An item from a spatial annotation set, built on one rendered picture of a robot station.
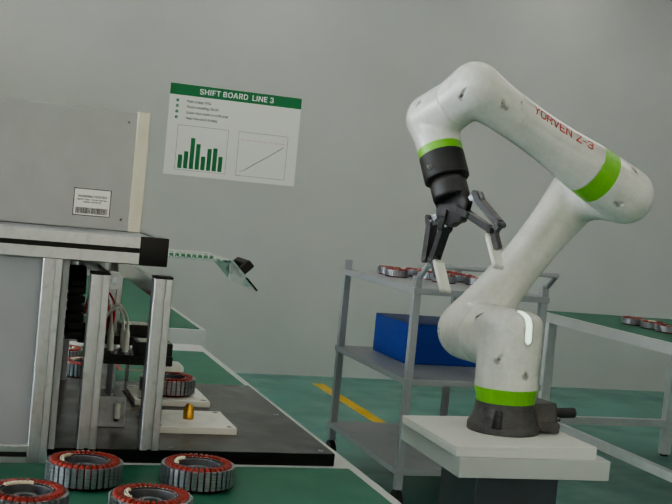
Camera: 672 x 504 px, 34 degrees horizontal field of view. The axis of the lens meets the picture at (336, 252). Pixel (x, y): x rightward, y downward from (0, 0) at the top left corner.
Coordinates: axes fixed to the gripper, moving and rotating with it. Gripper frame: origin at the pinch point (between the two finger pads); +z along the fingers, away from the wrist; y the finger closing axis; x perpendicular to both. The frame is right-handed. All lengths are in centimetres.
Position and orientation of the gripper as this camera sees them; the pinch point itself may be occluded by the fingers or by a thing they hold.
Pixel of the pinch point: (470, 275)
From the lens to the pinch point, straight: 217.6
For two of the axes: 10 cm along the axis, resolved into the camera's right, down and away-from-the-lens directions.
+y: -6.9, 3.7, 6.3
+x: -7.0, -1.2, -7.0
